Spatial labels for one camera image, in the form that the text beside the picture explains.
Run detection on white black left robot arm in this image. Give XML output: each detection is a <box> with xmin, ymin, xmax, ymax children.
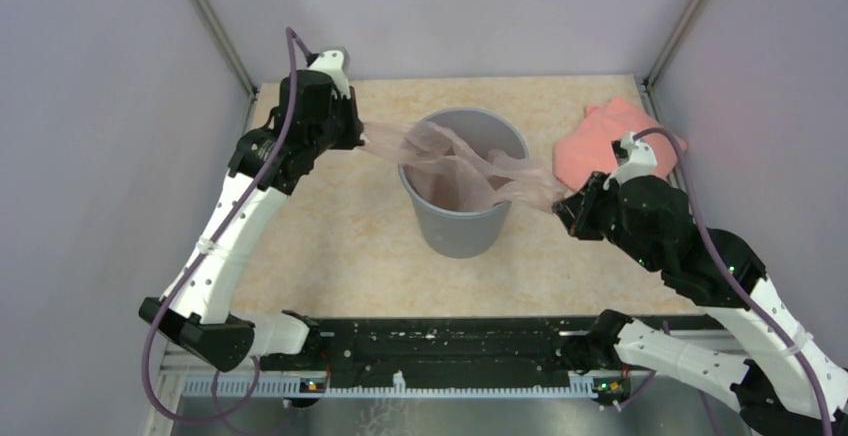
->
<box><xmin>139</xmin><ymin>64</ymin><xmax>364</xmax><ymax>372</ymax></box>

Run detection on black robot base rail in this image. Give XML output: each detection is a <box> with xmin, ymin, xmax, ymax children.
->
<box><xmin>258</xmin><ymin>315</ymin><xmax>723</xmax><ymax>391</ymax></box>

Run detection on translucent pink trash bag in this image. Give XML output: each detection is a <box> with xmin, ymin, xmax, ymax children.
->
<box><xmin>362</xmin><ymin>121</ymin><xmax>569</xmax><ymax>213</ymax></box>

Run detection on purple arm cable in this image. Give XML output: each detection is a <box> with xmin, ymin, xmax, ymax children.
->
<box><xmin>140</xmin><ymin>26</ymin><xmax>313</xmax><ymax>436</ymax></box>
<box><xmin>629</xmin><ymin>126</ymin><xmax>836</xmax><ymax>436</ymax></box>

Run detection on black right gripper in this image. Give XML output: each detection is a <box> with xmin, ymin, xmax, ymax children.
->
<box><xmin>550</xmin><ymin>170</ymin><xmax>659</xmax><ymax>271</ymax></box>

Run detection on folded pink cloth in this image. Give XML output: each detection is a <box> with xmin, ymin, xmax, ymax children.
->
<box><xmin>552</xmin><ymin>97</ymin><xmax>659</xmax><ymax>191</ymax></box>

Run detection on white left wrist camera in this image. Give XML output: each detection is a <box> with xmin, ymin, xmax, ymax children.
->
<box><xmin>307</xmin><ymin>47</ymin><xmax>352</xmax><ymax>99</ymax></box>

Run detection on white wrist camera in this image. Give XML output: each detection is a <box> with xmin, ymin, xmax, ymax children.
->
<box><xmin>307</xmin><ymin>47</ymin><xmax>352</xmax><ymax>99</ymax></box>
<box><xmin>603</xmin><ymin>132</ymin><xmax>658</xmax><ymax>190</ymax></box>

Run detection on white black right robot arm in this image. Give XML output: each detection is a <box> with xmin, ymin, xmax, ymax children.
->
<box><xmin>552</xmin><ymin>173</ymin><xmax>847</xmax><ymax>435</ymax></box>

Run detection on grey plastic trash bin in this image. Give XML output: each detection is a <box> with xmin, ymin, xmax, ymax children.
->
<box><xmin>398</xmin><ymin>107</ymin><xmax>529</xmax><ymax>259</ymax></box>

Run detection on white slotted cable duct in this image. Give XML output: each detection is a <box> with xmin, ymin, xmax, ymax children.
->
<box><xmin>181</xmin><ymin>372</ymin><xmax>598</xmax><ymax>399</ymax></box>

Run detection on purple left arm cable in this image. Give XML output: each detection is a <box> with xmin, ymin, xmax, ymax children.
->
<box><xmin>140</xmin><ymin>26</ymin><xmax>313</xmax><ymax>436</ymax></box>

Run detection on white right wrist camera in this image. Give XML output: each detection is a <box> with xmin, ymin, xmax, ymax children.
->
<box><xmin>603</xmin><ymin>132</ymin><xmax>658</xmax><ymax>190</ymax></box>

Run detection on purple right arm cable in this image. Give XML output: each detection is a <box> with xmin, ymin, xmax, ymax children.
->
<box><xmin>629</xmin><ymin>126</ymin><xmax>836</xmax><ymax>436</ymax></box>

